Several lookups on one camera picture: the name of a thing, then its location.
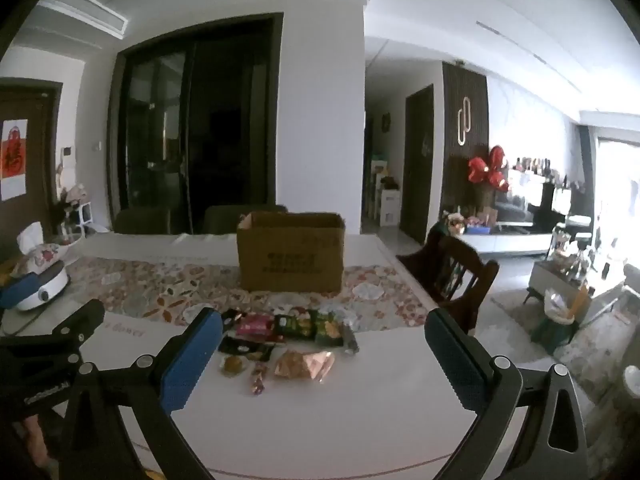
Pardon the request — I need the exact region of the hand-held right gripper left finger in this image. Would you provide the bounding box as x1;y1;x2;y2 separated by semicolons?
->
59;306;224;480

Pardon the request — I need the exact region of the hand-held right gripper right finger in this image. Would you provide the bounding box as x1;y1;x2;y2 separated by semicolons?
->
424;307;591;480

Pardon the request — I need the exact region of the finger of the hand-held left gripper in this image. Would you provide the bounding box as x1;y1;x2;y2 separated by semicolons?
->
0;277;38;309
0;299;106;363

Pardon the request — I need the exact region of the brown cardboard box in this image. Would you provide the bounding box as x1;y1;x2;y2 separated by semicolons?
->
236;211;347;293

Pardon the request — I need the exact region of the person's left hand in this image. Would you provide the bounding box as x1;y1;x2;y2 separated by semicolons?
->
14;412;55;462

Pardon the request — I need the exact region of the white round appliance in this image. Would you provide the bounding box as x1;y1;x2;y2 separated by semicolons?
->
12;266;71;313

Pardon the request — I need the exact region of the round brown snack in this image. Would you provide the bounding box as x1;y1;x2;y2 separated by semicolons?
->
218;355;249;377

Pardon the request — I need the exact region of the floral tissue box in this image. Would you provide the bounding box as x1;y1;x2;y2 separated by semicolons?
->
11;221;68;278

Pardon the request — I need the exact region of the dark labelled snack packet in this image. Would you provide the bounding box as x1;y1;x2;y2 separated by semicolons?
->
218;335;276;361

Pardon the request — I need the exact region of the pink snack packet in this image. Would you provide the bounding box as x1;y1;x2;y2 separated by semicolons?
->
235;312;277;338

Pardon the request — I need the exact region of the red wrapped candy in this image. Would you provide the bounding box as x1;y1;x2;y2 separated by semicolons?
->
248;362;268;397

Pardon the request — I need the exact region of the patterned table runner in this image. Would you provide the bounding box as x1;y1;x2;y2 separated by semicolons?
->
65;255;428;333

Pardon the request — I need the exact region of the dark wooden chair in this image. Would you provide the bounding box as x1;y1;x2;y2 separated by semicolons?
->
396;220;501;336

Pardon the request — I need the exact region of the green stool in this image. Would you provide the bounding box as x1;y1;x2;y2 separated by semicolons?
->
531;310;583;346

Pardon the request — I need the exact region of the orange snack packet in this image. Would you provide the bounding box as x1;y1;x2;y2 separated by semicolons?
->
272;349;336;383

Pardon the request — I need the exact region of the slim dark snack packet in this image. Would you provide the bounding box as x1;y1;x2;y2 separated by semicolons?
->
340;324;360;356

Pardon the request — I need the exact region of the flower bouquet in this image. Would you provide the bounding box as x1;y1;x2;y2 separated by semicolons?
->
54;183;88;226

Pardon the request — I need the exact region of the grey coffee table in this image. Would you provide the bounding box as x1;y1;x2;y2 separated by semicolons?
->
522;255;626;321

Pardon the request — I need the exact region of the dark upholstered chair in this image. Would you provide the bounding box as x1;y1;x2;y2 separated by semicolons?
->
202;204;290;235
114;207;173;235

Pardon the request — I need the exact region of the white television console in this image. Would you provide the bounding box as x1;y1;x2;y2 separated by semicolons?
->
462;230;561;260

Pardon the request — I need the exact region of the brown entrance door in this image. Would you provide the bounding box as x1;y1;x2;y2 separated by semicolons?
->
0;77;63;261

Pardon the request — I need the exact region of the flower basket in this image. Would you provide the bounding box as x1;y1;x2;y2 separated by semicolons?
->
442;210;468;238

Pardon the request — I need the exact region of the red paper door poster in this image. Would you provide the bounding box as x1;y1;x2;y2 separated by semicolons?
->
0;119;28;201

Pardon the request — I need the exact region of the small white cabinet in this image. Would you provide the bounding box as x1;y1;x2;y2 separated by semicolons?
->
378;187;402;227

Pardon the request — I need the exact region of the television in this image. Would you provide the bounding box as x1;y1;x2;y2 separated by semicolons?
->
492;182;556;226

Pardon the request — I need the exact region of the dark hallway door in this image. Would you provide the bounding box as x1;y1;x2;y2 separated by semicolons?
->
402;84;435;246

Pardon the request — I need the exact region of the dark sliding glass door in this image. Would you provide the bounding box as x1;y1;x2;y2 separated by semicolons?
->
107;12;284;235

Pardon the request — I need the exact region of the ceiling air vent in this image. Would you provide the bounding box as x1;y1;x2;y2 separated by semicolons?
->
37;0;128;38

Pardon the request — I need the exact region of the looped wall ornament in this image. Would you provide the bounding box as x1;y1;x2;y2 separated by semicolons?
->
457;95;473;147

